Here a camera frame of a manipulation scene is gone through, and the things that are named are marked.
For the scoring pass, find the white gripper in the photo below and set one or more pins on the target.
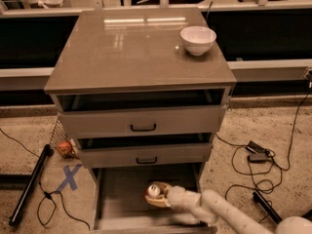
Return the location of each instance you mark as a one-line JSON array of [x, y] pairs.
[[177, 197]]

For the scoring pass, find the red coke can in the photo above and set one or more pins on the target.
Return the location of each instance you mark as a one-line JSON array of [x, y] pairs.
[[153, 191]]

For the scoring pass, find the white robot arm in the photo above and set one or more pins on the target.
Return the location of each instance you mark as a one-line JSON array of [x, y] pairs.
[[208, 206]]

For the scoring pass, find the grey open bottom drawer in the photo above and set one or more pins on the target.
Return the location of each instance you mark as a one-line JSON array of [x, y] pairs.
[[120, 207]]

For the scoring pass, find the grey middle drawer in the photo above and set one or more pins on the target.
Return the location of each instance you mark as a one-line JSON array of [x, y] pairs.
[[145, 155]]

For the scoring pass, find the grey top drawer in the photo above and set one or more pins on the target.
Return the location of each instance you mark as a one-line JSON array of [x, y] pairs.
[[143, 122]]

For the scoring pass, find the grey drawer cabinet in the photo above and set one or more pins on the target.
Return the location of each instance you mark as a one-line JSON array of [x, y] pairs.
[[134, 59]]

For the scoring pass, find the blue tape cross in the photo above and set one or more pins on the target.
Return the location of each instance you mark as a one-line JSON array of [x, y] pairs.
[[69, 178]]

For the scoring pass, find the black power adapter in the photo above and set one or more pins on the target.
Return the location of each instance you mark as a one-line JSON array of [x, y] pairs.
[[257, 152]]

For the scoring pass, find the black stand leg right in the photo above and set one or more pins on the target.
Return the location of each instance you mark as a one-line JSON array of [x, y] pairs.
[[257, 196]]

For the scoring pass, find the orange ball in mesh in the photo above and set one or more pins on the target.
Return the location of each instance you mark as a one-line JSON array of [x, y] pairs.
[[65, 149]]

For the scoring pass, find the black bar on floor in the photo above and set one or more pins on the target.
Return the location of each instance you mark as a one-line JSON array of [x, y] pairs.
[[15, 218]]

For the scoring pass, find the white ceramic bowl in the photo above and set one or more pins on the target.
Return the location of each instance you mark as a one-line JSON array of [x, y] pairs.
[[197, 40]]

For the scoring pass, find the grey window ledge rail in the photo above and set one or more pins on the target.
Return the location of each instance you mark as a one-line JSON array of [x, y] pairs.
[[30, 79]]

